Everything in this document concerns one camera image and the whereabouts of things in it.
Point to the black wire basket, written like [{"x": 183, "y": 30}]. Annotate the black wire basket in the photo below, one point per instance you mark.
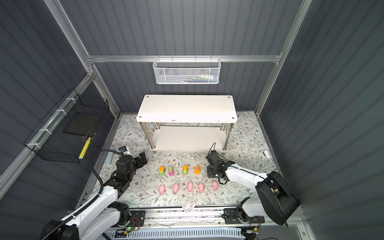
[{"x": 63, "y": 136}]

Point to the orange green mixer toy truck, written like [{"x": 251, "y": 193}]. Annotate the orange green mixer toy truck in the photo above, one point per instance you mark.
[{"x": 185, "y": 169}]

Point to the pink toy pig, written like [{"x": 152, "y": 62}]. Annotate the pink toy pig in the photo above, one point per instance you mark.
[
  {"x": 215, "y": 185},
  {"x": 162, "y": 189},
  {"x": 201, "y": 188},
  {"x": 190, "y": 187},
  {"x": 176, "y": 188}
]

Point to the orange toy bulldozer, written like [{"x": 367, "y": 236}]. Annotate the orange toy bulldozer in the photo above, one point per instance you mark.
[{"x": 197, "y": 170}]

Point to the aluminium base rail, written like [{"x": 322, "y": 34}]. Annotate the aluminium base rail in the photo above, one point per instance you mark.
[{"x": 200, "y": 216}]

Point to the yellow green marker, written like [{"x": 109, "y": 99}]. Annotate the yellow green marker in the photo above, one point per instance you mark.
[{"x": 85, "y": 148}]

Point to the red white card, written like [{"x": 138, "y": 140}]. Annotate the red white card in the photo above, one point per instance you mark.
[{"x": 189, "y": 206}]

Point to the white wire basket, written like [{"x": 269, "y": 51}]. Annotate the white wire basket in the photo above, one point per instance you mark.
[{"x": 187, "y": 73}]

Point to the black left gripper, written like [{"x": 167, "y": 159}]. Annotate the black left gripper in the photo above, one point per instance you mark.
[{"x": 142, "y": 158}]

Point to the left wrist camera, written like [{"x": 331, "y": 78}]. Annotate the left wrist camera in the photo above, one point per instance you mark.
[{"x": 124, "y": 150}]

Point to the white two-tier shelf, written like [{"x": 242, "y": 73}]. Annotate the white two-tier shelf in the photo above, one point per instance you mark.
[{"x": 187, "y": 123}]

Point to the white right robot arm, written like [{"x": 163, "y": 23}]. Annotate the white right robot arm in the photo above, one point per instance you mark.
[{"x": 276, "y": 199}]

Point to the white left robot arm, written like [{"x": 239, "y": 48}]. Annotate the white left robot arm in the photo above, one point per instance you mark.
[{"x": 102, "y": 211}]

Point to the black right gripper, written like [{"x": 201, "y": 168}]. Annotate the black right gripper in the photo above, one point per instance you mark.
[{"x": 209, "y": 170}]

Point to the pink green toy truck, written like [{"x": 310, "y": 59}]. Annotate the pink green toy truck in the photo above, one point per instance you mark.
[{"x": 171, "y": 171}]

